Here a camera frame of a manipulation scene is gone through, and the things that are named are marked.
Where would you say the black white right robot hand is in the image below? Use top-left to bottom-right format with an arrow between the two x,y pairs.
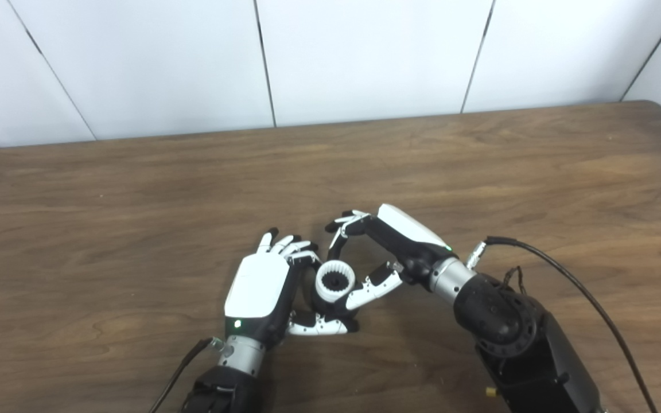
325,203 -> 477,311

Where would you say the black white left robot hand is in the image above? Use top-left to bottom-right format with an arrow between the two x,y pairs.
216,227 -> 360,379

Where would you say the white plastic ring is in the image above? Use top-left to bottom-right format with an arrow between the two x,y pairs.
314,259 -> 356,304

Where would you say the round black plastic part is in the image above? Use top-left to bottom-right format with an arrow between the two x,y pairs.
309,265 -> 360,322

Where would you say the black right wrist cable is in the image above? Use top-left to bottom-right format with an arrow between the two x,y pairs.
466,236 -> 659,413

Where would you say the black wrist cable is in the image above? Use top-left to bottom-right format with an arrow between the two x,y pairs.
466,236 -> 659,413
148,337 -> 225,413

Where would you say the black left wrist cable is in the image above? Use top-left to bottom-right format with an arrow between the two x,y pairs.
148,337 -> 225,413

